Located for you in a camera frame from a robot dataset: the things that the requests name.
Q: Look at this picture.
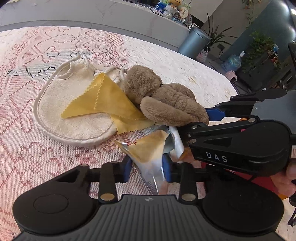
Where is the silver foil pouch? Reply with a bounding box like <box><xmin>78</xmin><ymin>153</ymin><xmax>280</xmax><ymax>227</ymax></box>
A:
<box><xmin>115</xmin><ymin>125</ymin><xmax>178</xmax><ymax>195</ymax></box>

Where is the brown plush toy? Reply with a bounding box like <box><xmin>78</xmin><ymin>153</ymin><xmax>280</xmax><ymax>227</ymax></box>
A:
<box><xmin>121</xmin><ymin>65</ymin><xmax>209</xmax><ymax>126</ymax></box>

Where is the yellow cleaning cloth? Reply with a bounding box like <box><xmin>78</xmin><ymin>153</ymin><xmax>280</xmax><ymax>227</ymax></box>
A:
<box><xmin>61</xmin><ymin>73</ymin><xmax>154</xmax><ymax>134</ymax></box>

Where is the white round bib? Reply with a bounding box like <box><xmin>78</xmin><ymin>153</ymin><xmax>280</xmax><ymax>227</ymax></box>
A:
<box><xmin>32</xmin><ymin>54</ymin><xmax>125</xmax><ymax>146</ymax></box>

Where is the person right hand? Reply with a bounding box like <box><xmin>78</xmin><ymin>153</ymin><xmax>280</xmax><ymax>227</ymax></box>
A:
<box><xmin>271</xmin><ymin>159</ymin><xmax>296</xmax><ymax>197</ymax></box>

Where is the pink small heater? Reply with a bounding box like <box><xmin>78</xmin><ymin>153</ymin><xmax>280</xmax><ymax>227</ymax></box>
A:
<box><xmin>224</xmin><ymin>70</ymin><xmax>237</xmax><ymax>85</ymax></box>

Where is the dark cabinet with plants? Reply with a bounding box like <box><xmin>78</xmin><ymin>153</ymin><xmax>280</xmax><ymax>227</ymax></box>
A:
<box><xmin>238</xmin><ymin>32</ymin><xmax>295</xmax><ymax>92</ymax></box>

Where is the blue water jug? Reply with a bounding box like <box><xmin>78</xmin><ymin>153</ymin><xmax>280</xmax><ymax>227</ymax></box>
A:
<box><xmin>221</xmin><ymin>51</ymin><xmax>245</xmax><ymax>72</ymax></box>

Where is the pastel woven basket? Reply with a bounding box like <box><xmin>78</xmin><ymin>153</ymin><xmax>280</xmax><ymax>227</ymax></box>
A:
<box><xmin>196</xmin><ymin>46</ymin><xmax>209</xmax><ymax>63</ymax></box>

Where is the potted green floor plant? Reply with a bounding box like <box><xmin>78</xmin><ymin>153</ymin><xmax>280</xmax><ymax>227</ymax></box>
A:
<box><xmin>203</xmin><ymin>14</ymin><xmax>238</xmax><ymax>50</ymax></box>

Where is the grey blue trash bin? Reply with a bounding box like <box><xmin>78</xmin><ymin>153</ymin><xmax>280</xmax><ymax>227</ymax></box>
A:
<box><xmin>178</xmin><ymin>27</ymin><xmax>211</xmax><ymax>59</ymax></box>

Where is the teddy bear on console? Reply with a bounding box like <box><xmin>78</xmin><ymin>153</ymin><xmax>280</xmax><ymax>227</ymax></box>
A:
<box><xmin>164</xmin><ymin>0</ymin><xmax>182</xmax><ymax>19</ymax></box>

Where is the pink lace tablecloth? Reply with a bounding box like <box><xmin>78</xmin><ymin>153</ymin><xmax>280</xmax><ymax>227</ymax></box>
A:
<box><xmin>1</xmin><ymin>27</ymin><xmax>236</xmax><ymax>240</ymax></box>

